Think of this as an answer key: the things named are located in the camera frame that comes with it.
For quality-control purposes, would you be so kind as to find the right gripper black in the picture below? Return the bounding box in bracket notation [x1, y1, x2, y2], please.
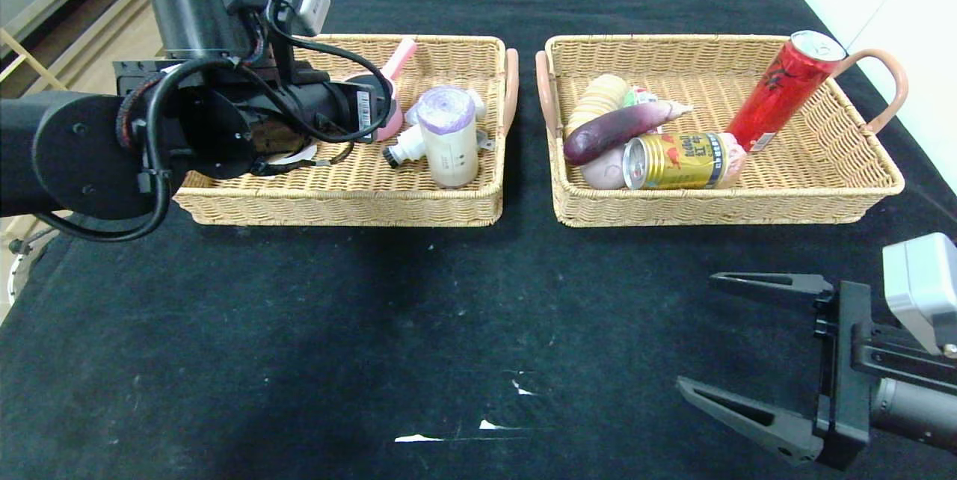
[675, 271, 957, 472]

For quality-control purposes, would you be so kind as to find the white round lidded container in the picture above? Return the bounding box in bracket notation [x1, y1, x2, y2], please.
[254, 144, 319, 167]

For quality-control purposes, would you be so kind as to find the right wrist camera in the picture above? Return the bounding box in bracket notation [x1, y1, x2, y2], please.
[882, 233, 957, 357]

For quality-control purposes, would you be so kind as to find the striped bread roll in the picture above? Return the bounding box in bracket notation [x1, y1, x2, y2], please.
[564, 75, 633, 144]

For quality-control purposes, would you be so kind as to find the rectangular wicker basket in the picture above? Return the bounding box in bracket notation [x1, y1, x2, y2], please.
[170, 34, 520, 228]
[535, 34, 909, 228]

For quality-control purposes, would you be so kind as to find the white brush bottle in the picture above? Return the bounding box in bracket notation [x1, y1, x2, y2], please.
[383, 95, 487, 169]

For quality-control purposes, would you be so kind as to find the pink saucepan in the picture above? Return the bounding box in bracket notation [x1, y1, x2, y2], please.
[344, 37, 419, 143]

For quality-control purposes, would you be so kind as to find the purple eggplant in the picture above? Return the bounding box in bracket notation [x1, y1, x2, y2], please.
[563, 99, 692, 168]

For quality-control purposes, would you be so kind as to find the light wooden rack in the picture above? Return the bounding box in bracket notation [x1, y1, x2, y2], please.
[0, 28, 68, 92]

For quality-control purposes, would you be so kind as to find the gold beverage can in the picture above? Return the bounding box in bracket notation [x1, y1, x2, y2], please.
[622, 132, 730, 191]

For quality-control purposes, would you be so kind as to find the round brown bun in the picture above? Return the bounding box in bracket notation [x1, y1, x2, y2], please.
[719, 134, 747, 185]

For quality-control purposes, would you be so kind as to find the purple garbage bag roll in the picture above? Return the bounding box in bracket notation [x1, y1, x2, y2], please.
[416, 85, 480, 189]

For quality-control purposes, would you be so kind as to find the red soda can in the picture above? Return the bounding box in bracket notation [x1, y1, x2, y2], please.
[727, 30, 847, 153]

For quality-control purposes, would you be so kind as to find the pale pink potato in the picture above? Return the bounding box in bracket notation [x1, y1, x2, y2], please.
[582, 144, 629, 191]

